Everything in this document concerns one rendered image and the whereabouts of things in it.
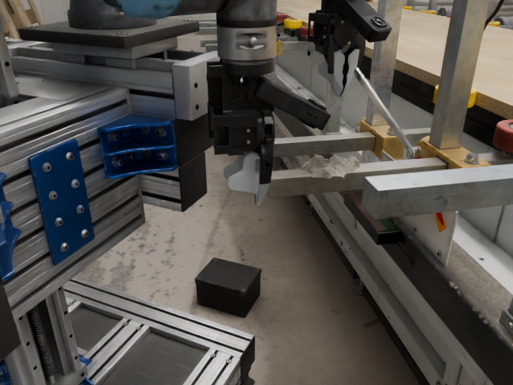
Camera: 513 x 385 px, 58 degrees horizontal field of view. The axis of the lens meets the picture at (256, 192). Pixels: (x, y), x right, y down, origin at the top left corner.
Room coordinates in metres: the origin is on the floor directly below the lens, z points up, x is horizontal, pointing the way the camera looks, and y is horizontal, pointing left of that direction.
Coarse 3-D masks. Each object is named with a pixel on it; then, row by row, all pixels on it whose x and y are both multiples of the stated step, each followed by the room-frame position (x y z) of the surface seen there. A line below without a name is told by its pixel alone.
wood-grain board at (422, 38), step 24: (288, 0) 3.35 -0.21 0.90; (312, 0) 3.35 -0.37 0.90; (312, 24) 2.04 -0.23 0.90; (408, 24) 2.04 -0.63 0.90; (432, 24) 2.04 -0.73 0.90; (408, 48) 1.46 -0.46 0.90; (432, 48) 1.46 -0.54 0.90; (480, 48) 1.46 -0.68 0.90; (504, 48) 1.46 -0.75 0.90; (408, 72) 1.22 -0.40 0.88; (432, 72) 1.13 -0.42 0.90; (480, 72) 1.13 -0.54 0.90; (504, 72) 1.13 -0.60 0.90; (480, 96) 0.93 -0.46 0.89; (504, 96) 0.91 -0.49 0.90
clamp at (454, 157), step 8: (424, 144) 0.73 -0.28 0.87; (432, 144) 0.72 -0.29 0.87; (424, 152) 0.72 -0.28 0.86; (432, 152) 0.70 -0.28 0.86; (440, 152) 0.68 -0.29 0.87; (448, 152) 0.68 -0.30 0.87; (456, 152) 0.68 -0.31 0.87; (464, 152) 0.68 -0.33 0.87; (448, 160) 0.66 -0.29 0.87; (456, 160) 0.65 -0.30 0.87; (480, 160) 0.65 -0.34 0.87; (448, 168) 0.66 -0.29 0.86; (456, 168) 0.64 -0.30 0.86
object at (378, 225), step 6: (348, 192) 0.88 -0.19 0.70; (354, 192) 0.88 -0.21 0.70; (354, 198) 0.85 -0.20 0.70; (360, 204) 0.83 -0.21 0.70; (360, 210) 0.80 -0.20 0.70; (366, 216) 0.78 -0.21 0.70; (372, 222) 0.75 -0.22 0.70; (378, 222) 0.75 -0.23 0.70; (378, 228) 0.73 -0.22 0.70; (384, 228) 0.73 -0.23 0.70
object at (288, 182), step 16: (400, 160) 0.67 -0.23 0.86; (416, 160) 0.67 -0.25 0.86; (432, 160) 0.67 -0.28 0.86; (496, 160) 0.68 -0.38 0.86; (512, 160) 0.68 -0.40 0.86; (272, 176) 0.61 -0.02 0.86; (288, 176) 0.61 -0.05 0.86; (304, 176) 0.61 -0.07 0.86; (336, 176) 0.62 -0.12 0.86; (352, 176) 0.63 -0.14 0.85; (272, 192) 0.60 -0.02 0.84; (288, 192) 0.61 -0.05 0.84; (304, 192) 0.61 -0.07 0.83; (320, 192) 0.62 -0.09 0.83
